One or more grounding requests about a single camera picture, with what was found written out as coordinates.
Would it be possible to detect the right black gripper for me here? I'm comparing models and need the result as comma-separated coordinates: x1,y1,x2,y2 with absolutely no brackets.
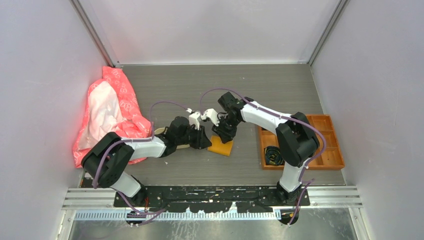
211,115,240,145

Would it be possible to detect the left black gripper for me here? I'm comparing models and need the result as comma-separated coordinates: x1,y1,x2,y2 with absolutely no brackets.
176,123,212,150

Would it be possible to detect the orange leather card holder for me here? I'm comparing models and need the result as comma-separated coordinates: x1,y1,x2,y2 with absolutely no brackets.
207,135,234,157

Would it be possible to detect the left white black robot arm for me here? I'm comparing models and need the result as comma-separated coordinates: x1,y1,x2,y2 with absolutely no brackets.
81,116,212,207

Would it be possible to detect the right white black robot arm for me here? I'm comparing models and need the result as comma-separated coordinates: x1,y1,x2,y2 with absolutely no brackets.
212,92,320,206

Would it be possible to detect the beige oval card tray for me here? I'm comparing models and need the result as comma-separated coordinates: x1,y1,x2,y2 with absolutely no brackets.
154,127,190,150

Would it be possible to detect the rolled dark belt left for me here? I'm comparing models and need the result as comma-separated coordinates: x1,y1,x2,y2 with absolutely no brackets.
263,146,285,166

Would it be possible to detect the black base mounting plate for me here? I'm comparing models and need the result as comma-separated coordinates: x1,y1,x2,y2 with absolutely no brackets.
113,186,311,224

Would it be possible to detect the pink white crumpled cloth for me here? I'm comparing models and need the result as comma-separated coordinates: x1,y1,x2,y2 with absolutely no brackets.
72,66,152,168

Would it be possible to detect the orange wooden compartment tray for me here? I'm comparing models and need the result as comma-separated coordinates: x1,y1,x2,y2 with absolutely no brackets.
257,114,346,171

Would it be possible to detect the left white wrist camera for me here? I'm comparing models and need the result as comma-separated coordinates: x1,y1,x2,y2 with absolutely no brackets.
186,108,202,131

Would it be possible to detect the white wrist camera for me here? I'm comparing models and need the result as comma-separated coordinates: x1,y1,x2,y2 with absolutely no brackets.
186,108,202,131
200,108,220,126

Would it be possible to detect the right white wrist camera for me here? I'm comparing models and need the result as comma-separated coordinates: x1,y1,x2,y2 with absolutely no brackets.
200,108,220,126

